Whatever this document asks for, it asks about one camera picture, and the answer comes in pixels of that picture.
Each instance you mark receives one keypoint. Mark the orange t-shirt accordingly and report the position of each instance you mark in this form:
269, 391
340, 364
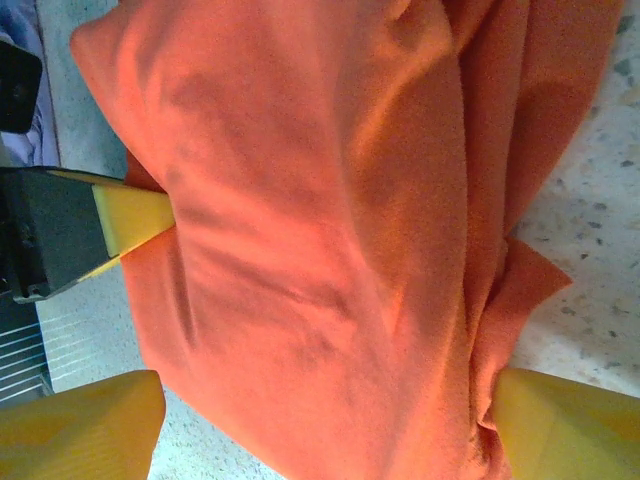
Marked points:
320, 200

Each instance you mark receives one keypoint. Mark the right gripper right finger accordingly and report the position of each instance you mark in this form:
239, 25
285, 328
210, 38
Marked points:
575, 435

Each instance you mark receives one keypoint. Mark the purple folded t-shirt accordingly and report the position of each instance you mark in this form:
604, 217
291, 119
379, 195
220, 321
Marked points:
20, 20

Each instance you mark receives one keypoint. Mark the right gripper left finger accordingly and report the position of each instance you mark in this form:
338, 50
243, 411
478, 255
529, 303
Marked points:
75, 435

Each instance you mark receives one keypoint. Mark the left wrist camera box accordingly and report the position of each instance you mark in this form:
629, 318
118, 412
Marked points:
17, 85

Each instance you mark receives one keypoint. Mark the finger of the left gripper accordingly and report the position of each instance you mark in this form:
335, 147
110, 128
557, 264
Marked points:
65, 235

